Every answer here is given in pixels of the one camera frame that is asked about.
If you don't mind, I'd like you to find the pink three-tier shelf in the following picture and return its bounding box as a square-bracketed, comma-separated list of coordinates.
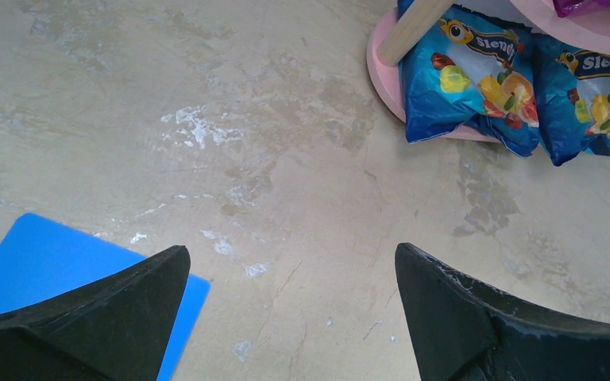
[366, 1, 610, 121]

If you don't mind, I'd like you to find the purple candy bag front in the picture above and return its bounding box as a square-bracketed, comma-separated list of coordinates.
[552, 0, 610, 18]

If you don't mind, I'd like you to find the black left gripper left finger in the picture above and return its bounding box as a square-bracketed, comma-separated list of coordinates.
[0, 246, 190, 380]

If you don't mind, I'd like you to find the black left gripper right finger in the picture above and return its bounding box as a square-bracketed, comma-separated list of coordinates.
[395, 243, 610, 380]

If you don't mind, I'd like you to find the blue candy bag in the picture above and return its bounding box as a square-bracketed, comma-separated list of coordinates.
[400, 5, 539, 157]
[532, 34, 610, 167]

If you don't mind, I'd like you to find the blue foam pad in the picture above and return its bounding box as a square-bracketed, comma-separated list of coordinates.
[0, 212, 212, 381]

